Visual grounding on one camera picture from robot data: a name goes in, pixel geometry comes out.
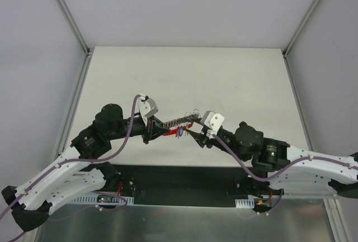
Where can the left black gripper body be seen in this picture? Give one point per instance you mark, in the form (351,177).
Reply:
(149,130)

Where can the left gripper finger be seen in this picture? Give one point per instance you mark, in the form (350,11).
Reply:
(158,131)
(157,121)

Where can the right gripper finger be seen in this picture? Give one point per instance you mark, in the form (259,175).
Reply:
(198,121)
(198,137)

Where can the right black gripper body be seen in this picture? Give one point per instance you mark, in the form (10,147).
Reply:
(207,136)

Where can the metal key organizer red handle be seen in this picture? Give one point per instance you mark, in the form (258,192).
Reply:
(174,124)

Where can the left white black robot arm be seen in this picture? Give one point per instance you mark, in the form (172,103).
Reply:
(82,167)

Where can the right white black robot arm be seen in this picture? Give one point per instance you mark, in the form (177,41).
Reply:
(276,163)

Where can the blue key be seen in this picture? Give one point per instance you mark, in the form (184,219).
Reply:
(180,131)

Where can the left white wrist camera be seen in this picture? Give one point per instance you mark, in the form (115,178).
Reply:
(147,108)

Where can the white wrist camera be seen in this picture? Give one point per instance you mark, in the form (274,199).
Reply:
(147,108)
(213,121)

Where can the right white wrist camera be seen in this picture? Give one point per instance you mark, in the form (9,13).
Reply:
(213,121)

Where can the right white cable duct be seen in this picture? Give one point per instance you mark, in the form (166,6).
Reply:
(245,203)

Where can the white cable duct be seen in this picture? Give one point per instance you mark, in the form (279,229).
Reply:
(245,203)
(99,199)

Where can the left white cable duct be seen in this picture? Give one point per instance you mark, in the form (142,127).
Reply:
(99,199)

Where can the left aluminium frame post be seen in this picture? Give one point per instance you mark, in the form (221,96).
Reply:
(73,26)

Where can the aluminium frame post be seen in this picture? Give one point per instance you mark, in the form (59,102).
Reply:
(73,26)
(312,8)

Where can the right aluminium frame post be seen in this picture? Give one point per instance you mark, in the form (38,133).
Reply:
(312,8)

